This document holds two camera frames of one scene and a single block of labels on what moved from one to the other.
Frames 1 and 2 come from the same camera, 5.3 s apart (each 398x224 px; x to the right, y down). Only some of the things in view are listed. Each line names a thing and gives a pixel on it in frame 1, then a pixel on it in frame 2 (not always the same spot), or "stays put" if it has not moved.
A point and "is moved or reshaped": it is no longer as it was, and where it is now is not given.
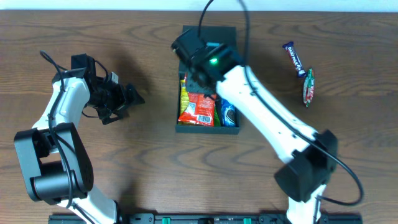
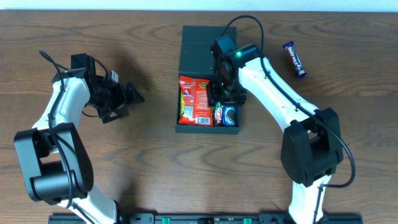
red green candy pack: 308,88 → 218,114
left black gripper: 123,98 stays put
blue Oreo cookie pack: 229,114 stays put
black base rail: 205,218 stays put
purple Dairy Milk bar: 289,46 stays put
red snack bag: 200,110 is moved or reshaped
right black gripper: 198,86 → 226,97
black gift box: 224,35 stays put
